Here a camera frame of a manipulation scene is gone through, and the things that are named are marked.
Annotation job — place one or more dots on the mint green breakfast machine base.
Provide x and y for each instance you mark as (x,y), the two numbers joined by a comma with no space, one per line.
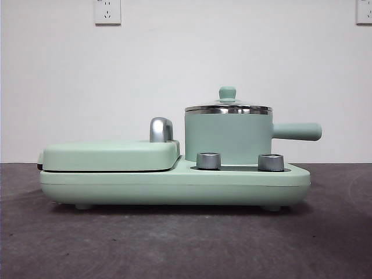
(174,186)

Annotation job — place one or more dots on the mint green hinged grill cover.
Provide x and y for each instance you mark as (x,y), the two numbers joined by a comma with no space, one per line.
(107,155)

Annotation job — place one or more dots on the silver control knob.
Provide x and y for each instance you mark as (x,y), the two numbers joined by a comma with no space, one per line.
(270,162)
(208,160)

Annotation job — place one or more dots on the glass lid with green knob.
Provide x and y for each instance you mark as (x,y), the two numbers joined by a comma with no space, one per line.
(228,93)

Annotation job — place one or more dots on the white wall socket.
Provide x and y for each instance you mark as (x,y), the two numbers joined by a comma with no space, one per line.
(108,13)
(364,13)

